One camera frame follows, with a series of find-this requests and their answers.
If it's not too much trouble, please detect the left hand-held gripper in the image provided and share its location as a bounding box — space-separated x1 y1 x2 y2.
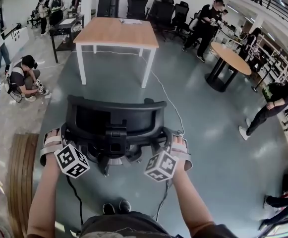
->
39 132 91 179

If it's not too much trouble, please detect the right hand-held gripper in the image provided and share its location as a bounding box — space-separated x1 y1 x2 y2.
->
143 142 193 183

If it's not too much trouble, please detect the person's right forearm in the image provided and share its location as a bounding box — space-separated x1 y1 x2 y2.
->
171 163 218 238

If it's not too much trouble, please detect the person's left forearm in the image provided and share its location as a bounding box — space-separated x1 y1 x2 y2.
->
26 155 63 238

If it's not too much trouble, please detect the wooden desk with white legs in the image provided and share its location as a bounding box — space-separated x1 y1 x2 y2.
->
73 16 160 89

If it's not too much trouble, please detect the black spare office chair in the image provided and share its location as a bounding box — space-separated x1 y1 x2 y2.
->
126 0 150 21
170 0 191 43
147 0 176 36

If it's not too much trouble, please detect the person's right hand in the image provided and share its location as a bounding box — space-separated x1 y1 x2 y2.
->
172 133 186 146

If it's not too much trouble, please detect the person's left hand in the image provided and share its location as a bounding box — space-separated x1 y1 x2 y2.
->
45 128 61 140

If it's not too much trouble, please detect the person's right black shoe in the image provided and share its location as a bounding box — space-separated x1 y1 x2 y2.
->
118 199 132 213

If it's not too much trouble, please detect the person's black shoe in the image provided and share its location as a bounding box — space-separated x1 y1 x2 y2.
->
118 199 132 213
102 202 115 215

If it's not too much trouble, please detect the wooden slatted bench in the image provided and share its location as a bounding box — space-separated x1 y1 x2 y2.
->
5 132 40 238

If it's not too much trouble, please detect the person's left black shoe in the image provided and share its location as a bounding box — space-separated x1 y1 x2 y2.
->
102 202 115 215

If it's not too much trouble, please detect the person's dark shirt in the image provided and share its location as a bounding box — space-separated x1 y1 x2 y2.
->
78 210 239 238

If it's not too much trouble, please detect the round wooden table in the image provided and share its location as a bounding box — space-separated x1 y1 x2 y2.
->
204 41 252 93

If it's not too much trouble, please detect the white low partition board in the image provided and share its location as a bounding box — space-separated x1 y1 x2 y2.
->
2 25 31 57

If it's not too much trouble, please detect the black side table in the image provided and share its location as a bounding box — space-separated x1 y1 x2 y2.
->
49 13 85 64

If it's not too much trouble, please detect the white paper sheet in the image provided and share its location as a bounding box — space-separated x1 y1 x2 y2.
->
118 18 143 25

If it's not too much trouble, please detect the white shelving rack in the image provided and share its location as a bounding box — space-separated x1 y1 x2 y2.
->
256 33 288 85

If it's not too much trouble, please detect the black balcony railing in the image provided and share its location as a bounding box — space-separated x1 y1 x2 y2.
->
218 0 288 36

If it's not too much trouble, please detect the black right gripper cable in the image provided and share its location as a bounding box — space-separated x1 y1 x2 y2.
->
152 179 173 221

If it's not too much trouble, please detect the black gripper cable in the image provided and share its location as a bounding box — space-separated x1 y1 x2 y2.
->
152 179 173 221
65 174 84 229

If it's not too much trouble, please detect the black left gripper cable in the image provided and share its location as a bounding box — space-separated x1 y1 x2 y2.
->
65 174 84 229

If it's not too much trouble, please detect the white floor cable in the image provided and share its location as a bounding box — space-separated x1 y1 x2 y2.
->
71 49 185 136

